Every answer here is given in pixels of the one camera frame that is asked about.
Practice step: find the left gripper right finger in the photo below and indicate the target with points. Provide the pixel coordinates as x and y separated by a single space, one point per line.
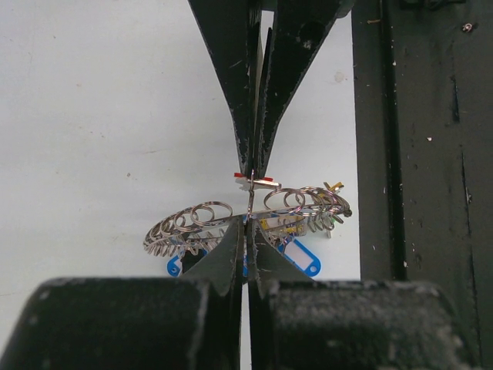
299 323

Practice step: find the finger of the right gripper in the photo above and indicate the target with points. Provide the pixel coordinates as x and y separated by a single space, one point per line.
298 31
229 30

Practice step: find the silver disc keyring with keys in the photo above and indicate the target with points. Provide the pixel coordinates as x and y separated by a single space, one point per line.
286 216

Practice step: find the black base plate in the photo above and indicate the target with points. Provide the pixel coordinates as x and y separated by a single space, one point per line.
423 100

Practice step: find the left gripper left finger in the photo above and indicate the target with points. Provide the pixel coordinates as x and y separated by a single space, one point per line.
188 322

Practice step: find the key with red tag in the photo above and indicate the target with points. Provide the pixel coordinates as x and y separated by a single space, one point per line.
256 181

